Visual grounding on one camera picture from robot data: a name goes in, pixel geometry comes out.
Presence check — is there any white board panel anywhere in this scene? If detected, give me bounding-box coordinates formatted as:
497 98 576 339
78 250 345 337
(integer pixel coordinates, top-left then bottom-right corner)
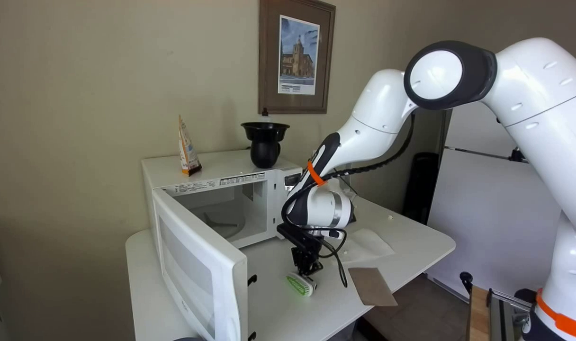
427 58 576 299

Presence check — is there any white brush with green bristles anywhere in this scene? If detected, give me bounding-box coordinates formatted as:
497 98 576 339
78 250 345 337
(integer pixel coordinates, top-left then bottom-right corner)
285 271 317 299

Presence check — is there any wooden framed picture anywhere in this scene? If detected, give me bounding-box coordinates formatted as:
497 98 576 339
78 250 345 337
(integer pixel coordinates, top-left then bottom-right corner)
256 0 338 117

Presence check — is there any brown cardboard piece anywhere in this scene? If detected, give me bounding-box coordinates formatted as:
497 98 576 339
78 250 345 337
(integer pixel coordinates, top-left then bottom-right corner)
349 267 400 308

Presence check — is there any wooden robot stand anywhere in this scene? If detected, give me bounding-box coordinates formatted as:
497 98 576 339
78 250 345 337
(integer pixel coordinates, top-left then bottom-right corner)
467 282 493 341

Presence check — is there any black tall object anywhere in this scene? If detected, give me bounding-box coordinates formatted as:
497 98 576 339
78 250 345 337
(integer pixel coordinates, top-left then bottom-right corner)
404 149 444 225

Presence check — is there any metal robot mounting frame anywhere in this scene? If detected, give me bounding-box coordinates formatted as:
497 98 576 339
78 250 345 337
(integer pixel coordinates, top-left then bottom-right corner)
459 271 539 341

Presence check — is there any white microwave oven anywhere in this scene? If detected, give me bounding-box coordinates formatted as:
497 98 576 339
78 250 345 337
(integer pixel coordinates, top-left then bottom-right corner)
141 147 306 341

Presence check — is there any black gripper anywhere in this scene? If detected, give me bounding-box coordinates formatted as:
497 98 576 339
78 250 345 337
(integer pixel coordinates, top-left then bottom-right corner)
292 242 326 278

